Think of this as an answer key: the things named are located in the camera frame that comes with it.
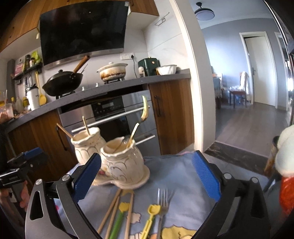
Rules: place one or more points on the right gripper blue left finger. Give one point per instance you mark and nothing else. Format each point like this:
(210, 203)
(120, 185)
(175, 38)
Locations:
(84, 176)

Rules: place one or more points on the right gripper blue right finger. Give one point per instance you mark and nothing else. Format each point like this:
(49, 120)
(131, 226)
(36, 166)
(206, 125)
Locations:
(208, 179)

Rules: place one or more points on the wooden chopstick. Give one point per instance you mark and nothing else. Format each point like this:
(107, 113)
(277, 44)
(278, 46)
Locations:
(109, 210)
(129, 216)
(86, 126)
(64, 130)

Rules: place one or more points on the green handled yellow spoon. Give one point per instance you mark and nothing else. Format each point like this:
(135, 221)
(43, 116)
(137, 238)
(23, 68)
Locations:
(123, 207)

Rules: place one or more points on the silver fork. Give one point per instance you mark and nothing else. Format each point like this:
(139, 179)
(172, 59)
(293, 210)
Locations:
(162, 199)

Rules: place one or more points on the yellow handled plastic spoon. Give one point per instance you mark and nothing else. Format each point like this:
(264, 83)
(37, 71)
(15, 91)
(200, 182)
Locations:
(153, 210)

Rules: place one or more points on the gold fork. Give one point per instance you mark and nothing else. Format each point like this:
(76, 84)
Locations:
(144, 116)

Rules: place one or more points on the silver spoon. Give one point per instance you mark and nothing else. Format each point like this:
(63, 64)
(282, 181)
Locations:
(123, 141)

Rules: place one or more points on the dark green kitchen appliance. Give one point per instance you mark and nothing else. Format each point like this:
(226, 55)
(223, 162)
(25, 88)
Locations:
(149, 64)

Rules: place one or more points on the person left hand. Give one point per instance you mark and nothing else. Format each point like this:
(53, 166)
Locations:
(23, 194)

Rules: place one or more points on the white floral ceramic utensil holder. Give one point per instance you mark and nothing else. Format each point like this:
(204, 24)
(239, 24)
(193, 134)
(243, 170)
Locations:
(125, 168)

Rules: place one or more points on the orange mesh bag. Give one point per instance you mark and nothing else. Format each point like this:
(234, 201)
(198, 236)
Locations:
(286, 195)

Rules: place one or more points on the white cloth bundle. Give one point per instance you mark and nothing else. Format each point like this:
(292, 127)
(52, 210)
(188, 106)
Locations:
(284, 157)

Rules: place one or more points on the yellow spatula hanging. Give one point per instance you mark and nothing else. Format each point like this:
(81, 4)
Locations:
(42, 97)

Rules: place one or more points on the stainless steel oven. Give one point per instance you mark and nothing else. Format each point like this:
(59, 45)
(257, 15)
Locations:
(116, 117)

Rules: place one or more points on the white thermos cup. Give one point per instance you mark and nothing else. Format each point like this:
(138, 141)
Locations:
(32, 95)

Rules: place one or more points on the wooden lower cabinet door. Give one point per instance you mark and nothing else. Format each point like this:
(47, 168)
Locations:
(172, 107)

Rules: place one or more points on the wooden chair with cloth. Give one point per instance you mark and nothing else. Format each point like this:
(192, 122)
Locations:
(241, 90)

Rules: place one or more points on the white interior door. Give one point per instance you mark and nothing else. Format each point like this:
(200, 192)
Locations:
(262, 69)

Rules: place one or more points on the white ceramic casserole pot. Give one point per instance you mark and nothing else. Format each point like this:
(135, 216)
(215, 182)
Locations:
(112, 71)

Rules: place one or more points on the white bowl on counter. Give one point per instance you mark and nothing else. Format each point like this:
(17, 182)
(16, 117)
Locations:
(166, 70)

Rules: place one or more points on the black range hood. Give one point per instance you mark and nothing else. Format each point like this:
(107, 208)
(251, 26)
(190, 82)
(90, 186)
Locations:
(73, 31)

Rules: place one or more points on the round ceiling lamp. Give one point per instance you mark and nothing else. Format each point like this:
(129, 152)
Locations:
(204, 14)

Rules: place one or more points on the wooden upper cabinet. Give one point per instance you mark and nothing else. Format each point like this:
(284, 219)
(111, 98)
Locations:
(144, 6)

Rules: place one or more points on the black wok wooden handle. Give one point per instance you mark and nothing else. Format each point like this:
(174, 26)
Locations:
(65, 82)

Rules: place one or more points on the wall spice shelf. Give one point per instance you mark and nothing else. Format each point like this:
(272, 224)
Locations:
(30, 62)

